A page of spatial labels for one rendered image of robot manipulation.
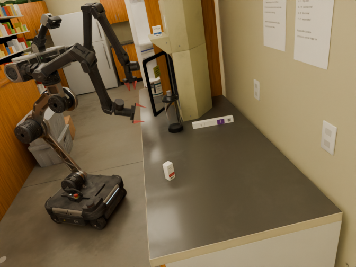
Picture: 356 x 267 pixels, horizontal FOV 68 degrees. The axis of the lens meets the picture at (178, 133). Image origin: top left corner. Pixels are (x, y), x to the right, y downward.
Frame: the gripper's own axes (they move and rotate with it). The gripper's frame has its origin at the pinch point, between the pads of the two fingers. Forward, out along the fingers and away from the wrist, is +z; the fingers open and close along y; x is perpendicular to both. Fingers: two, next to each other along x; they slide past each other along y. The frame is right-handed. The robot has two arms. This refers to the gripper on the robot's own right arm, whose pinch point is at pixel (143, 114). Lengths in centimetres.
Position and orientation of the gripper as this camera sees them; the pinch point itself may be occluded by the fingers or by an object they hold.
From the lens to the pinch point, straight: 184.4
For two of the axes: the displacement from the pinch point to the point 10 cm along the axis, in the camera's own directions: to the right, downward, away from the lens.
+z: 9.7, 0.9, 2.4
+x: -2.3, -1.1, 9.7
